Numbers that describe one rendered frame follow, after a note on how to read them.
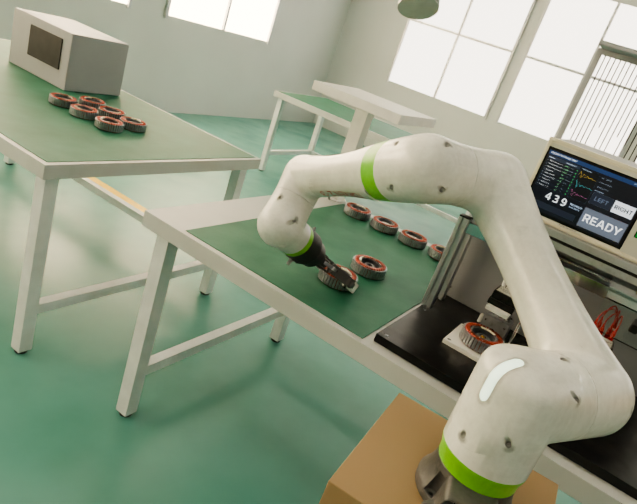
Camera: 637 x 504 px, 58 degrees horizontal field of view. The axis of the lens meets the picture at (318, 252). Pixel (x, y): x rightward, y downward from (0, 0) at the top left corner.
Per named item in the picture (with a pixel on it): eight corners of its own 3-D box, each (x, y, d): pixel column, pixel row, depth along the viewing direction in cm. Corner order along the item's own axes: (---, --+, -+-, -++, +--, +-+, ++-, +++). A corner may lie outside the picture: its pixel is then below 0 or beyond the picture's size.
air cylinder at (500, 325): (501, 342, 157) (510, 325, 155) (476, 329, 160) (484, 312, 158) (505, 337, 161) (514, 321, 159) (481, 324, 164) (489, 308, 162)
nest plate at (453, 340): (496, 373, 139) (498, 369, 139) (441, 342, 145) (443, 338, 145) (510, 354, 152) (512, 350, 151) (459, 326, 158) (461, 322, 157)
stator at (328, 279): (337, 294, 156) (341, 283, 155) (309, 274, 162) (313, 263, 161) (362, 290, 164) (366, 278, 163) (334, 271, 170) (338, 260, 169)
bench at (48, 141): (14, 364, 200) (44, 164, 174) (-207, 163, 276) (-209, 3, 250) (221, 296, 293) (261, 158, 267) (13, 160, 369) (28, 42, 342)
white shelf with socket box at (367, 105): (356, 236, 208) (401, 115, 192) (278, 195, 223) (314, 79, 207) (394, 225, 237) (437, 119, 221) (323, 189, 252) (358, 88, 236)
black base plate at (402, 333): (644, 505, 113) (650, 496, 112) (373, 340, 139) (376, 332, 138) (650, 412, 152) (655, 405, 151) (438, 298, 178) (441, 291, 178)
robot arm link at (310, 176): (350, 182, 106) (390, 212, 111) (376, 130, 108) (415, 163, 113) (266, 186, 137) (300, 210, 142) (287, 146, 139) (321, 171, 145)
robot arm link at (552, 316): (669, 419, 83) (528, 143, 109) (603, 426, 75) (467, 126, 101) (596, 444, 93) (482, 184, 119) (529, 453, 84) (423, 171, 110)
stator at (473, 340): (491, 362, 141) (497, 349, 139) (451, 338, 146) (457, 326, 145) (505, 350, 150) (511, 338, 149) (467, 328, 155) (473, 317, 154)
